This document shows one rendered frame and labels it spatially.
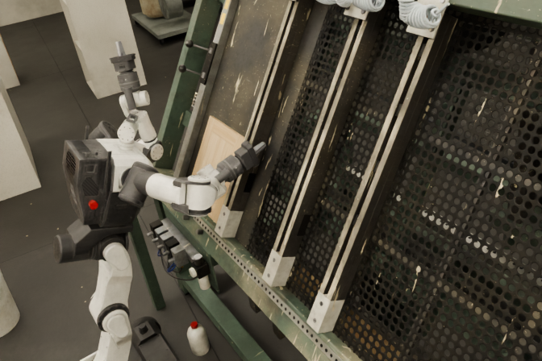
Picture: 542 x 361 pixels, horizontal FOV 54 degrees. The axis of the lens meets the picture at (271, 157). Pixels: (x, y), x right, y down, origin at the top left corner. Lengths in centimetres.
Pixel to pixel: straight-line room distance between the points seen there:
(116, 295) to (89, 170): 65
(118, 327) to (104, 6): 414
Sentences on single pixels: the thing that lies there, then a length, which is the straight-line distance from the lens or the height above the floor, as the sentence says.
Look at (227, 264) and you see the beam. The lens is 226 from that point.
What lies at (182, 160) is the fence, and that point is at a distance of 262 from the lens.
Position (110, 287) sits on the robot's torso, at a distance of 242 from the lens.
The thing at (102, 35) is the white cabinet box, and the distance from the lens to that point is 609.
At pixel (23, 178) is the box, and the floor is 13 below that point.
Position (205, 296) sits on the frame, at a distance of 307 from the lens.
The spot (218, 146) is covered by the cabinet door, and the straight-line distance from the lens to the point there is 241.
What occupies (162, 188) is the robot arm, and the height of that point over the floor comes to 136.
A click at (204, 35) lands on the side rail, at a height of 150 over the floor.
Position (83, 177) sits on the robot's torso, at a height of 135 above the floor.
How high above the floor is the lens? 235
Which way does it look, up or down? 32 degrees down
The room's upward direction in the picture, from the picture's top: 8 degrees counter-clockwise
